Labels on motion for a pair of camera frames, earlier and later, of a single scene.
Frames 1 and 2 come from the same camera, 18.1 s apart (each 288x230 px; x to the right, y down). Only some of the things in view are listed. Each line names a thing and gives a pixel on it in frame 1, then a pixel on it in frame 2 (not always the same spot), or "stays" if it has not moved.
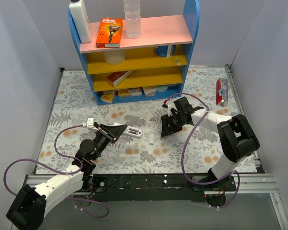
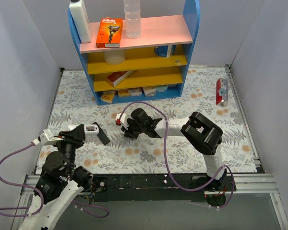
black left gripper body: (107, 133) → (75, 134)
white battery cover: (151, 139) stays
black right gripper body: (172, 122) → (130, 126)
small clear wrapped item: (177, 62) stays
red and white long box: (117, 78) stays
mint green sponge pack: (161, 88) stays
